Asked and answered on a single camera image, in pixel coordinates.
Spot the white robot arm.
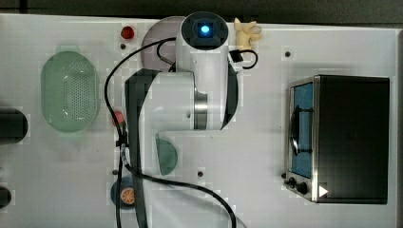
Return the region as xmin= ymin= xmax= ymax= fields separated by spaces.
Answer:
xmin=121 ymin=11 xmax=239 ymax=228

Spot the grey round plate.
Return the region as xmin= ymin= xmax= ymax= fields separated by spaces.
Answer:
xmin=140 ymin=16 xmax=186 ymax=72

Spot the green metal cup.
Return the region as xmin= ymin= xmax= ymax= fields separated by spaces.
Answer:
xmin=156 ymin=136 xmax=178 ymax=176

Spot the red strawberry toy near colander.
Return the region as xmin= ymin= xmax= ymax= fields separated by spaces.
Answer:
xmin=112 ymin=110 xmax=125 ymax=126

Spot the peeled banana toy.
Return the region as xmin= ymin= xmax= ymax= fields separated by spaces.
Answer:
xmin=234 ymin=18 xmax=263 ymax=50

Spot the blue small bowl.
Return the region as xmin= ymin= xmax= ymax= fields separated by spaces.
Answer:
xmin=110 ymin=177 xmax=135 ymax=210

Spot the orange slice toy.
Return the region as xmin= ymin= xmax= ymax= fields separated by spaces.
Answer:
xmin=121 ymin=187 xmax=135 ymax=205

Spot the red strawberry toy at edge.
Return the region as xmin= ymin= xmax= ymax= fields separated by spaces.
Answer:
xmin=121 ymin=27 xmax=135 ymax=40

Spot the green oval colander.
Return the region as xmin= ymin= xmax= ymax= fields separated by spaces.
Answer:
xmin=41 ymin=47 xmax=100 ymax=133

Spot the silver black toaster oven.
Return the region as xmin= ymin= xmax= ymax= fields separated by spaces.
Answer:
xmin=281 ymin=74 xmax=390 ymax=204

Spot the black frying pan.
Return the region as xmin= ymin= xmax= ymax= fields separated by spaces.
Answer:
xmin=0 ymin=108 xmax=29 ymax=145

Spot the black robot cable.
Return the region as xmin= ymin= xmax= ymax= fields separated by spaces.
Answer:
xmin=104 ymin=37 xmax=238 ymax=228

